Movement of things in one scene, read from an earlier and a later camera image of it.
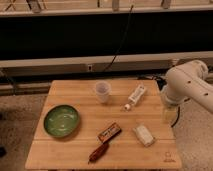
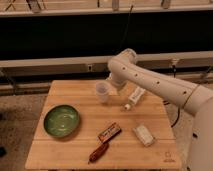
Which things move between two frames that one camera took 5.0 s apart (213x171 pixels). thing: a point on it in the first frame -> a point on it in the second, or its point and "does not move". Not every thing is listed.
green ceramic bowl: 61,121 does not move
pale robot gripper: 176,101 -> 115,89
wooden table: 104,124 does not move
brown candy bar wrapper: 109,133 does not move
